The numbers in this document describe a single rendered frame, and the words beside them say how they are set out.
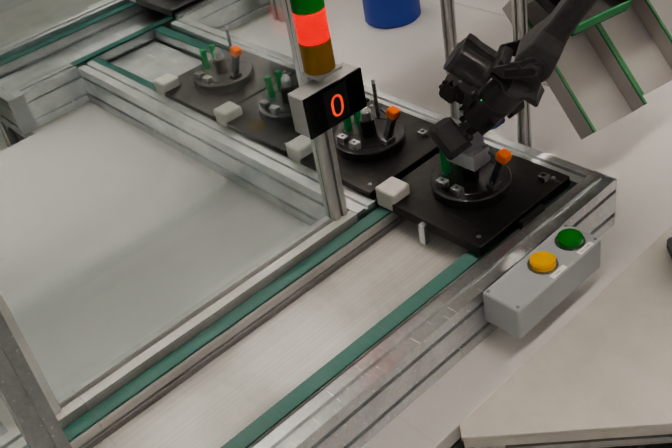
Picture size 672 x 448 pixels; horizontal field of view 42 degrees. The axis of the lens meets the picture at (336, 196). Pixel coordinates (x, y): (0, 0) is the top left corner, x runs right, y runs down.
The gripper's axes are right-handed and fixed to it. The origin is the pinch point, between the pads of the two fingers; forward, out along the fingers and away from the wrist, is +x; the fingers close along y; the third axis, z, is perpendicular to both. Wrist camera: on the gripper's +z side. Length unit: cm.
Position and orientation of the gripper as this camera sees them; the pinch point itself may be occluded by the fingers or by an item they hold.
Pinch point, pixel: (463, 131)
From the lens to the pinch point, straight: 148.0
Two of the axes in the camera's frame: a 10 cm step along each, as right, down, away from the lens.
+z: -6.1, -7.9, 1.1
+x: -3.3, 3.7, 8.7
